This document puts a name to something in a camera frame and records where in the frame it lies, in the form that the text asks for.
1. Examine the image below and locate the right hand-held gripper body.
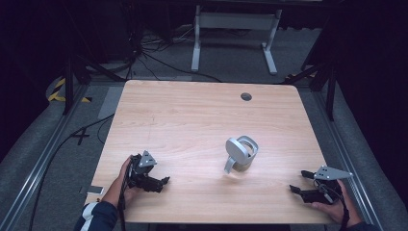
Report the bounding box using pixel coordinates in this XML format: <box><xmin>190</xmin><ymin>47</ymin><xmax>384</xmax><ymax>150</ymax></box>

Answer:
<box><xmin>306</xmin><ymin>165</ymin><xmax>354</xmax><ymax>205</ymax></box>

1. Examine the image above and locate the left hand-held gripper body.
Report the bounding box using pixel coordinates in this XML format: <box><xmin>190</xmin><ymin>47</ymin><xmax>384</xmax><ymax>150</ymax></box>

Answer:
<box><xmin>127</xmin><ymin>149</ymin><xmax>166</xmax><ymax>193</ymax></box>

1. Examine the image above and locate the person's left hand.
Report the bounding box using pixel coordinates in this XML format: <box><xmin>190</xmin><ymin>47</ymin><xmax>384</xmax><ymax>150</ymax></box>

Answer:
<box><xmin>118</xmin><ymin>155</ymin><xmax>142</xmax><ymax>207</ymax></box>

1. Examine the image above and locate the person's right hand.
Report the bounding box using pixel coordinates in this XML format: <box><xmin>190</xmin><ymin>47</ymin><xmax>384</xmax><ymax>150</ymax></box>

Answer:
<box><xmin>310</xmin><ymin>178</ymin><xmax>358</xmax><ymax>225</ymax></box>

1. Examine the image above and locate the black cross tape mark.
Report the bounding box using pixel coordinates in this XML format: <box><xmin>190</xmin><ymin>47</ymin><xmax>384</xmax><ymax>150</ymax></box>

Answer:
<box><xmin>70</xmin><ymin>127</ymin><xmax>91</xmax><ymax>146</ymax></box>

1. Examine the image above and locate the grey floor tape patch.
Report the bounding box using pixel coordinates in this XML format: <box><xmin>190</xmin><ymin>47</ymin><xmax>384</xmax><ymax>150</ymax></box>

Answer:
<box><xmin>97</xmin><ymin>86</ymin><xmax>125</xmax><ymax>120</ymax></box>

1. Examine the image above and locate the black metal stand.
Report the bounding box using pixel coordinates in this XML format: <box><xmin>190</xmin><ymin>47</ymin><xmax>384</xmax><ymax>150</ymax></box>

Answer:
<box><xmin>61</xmin><ymin>0</ymin><xmax>127</xmax><ymax>116</ymax></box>
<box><xmin>283</xmin><ymin>38</ymin><xmax>339</xmax><ymax>122</ymax></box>

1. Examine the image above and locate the yellow and black floor tape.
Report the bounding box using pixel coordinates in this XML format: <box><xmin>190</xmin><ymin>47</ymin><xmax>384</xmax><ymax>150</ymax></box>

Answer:
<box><xmin>47</xmin><ymin>77</ymin><xmax>93</xmax><ymax>104</ymax></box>

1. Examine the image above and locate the black right gripper strap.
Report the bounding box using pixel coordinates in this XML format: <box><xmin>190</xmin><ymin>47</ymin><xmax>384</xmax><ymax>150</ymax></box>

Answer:
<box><xmin>333</xmin><ymin>184</ymin><xmax>351</xmax><ymax>231</ymax></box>

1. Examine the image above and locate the black gripper strap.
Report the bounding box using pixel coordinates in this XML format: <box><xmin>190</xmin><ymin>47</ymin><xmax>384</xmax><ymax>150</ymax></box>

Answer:
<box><xmin>116</xmin><ymin>162</ymin><xmax>134</xmax><ymax>231</ymax></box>
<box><xmin>333</xmin><ymin>184</ymin><xmax>351</xmax><ymax>231</ymax></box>

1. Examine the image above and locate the black left gripper strap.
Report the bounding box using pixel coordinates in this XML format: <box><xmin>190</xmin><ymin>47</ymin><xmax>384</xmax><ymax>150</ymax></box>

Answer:
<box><xmin>116</xmin><ymin>162</ymin><xmax>134</xmax><ymax>231</ymax></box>

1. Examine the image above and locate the aluminium floor rail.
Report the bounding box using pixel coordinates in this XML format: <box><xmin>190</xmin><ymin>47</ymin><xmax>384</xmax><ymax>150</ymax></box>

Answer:
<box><xmin>0</xmin><ymin>84</ymin><xmax>91</xmax><ymax>231</ymax></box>
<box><xmin>312</xmin><ymin>90</ymin><xmax>385</xmax><ymax>231</ymax></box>

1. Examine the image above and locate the long black floor cable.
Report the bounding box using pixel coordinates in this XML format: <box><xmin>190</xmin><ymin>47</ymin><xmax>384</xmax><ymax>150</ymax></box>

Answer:
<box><xmin>28</xmin><ymin>113</ymin><xmax>115</xmax><ymax>231</ymax></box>

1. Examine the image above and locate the bundle of black cables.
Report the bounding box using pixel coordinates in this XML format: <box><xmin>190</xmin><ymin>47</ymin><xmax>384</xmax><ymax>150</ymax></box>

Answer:
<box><xmin>123</xmin><ymin>18</ymin><xmax>195</xmax><ymax>81</ymax></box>

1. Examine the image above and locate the white metal table frame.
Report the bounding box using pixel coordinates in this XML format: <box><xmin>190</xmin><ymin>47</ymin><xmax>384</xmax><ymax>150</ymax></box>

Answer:
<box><xmin>191</xmin><ymin>4</ymin><xmax>284</xmax><ymax>77</ymax></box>

